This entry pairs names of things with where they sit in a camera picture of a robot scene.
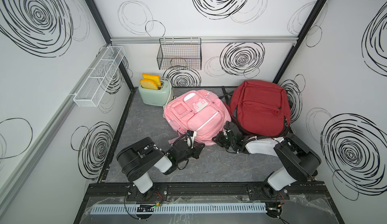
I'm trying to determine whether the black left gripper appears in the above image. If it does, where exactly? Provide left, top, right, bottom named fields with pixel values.
left=176, top=143, right=205, bottom=165

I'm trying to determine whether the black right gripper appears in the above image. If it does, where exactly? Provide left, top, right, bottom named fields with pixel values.
left=211, top=131, right=234, bottom=149

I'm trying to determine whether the pink backpack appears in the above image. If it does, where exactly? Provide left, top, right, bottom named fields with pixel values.
left=163, top=89, right=231, bottom=146

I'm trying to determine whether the red and black backpack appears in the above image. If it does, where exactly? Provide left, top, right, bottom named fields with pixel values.
left=273, top=117, right=291, bottom=138

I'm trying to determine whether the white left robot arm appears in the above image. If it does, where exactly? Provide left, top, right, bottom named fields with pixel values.
left=116, top=134, right=205, bottom=194

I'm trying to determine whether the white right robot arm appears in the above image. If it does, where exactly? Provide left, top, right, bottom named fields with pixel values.
left=212, top=122, right=321, bottom=199

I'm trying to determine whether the mint green toaster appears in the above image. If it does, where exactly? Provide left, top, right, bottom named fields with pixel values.
left=138, top=78, right=174, bottom=108

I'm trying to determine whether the front toast slice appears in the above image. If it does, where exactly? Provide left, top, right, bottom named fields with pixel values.
left=140, top=79, right=159, bottom=90

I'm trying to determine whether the toast slice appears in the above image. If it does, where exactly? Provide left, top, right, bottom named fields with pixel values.
left=140, top=79, right=159, bottom=90
left=142, top=73, right=161, bottom=86

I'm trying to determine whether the rear toast slice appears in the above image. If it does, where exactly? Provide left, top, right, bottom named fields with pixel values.
left=142, top=73, right=161, bottom=86

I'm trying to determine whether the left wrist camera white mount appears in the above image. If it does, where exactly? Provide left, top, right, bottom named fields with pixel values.
left=186, top=130, right=197, bottom=148

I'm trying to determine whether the grey slotted cable duct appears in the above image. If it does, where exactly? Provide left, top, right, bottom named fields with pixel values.
left=90, top=203, right=267, bottom=215

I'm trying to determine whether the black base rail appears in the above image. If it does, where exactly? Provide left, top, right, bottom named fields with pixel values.
left=84, top=181, right=328, bottom=202

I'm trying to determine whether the black wire basket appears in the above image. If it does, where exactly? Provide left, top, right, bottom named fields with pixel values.
left=156, top=37, right=202, bottom=70

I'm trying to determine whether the white mesh wall shelf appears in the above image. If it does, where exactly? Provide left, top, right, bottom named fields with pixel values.
left=73, top=45, right=125, bottom=108

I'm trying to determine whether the black corner frame post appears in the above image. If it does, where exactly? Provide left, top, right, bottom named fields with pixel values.
left=273, top=0, right=327, bottom=84

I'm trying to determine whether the grey wall rail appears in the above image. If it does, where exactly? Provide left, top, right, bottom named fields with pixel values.
left=110, top=36, right=298, bottom=44

